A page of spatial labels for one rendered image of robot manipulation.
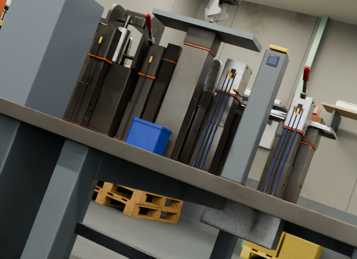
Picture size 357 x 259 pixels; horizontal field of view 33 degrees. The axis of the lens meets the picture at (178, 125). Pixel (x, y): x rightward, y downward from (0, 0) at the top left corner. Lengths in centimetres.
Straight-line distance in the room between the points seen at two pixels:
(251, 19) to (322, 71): 134
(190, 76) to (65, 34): 43
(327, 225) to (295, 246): 547
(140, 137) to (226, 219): 87
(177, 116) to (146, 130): 15
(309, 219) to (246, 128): 66
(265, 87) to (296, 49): 664
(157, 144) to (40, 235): 48
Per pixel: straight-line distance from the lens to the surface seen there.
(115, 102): 217
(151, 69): 216
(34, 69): 184
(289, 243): 675
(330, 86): 829
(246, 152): 188
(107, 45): 216
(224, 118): 208
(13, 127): 177
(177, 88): 197
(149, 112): 214
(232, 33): 194
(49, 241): 159
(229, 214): 261
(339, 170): 804
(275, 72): 191
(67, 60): 192
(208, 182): 136
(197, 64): 198
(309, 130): 217
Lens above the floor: 69
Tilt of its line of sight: 4 degrees up
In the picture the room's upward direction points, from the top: 20 degrees clockwise
